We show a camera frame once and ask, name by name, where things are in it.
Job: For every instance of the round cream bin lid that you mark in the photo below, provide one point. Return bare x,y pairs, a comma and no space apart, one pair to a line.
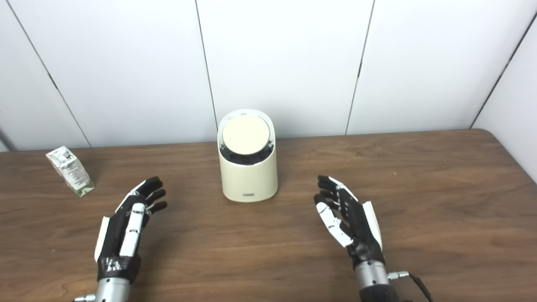
245,134

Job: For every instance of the cream-colored bin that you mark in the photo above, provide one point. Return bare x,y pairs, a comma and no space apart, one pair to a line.
249,180

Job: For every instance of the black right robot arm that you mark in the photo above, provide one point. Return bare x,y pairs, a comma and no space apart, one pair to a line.
373,281

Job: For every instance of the white green milk carton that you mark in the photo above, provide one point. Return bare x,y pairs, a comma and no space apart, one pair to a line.
71,171

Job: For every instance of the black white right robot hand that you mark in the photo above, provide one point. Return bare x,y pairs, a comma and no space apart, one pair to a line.
361,226

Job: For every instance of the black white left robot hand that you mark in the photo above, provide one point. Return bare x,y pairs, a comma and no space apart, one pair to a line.
115,235

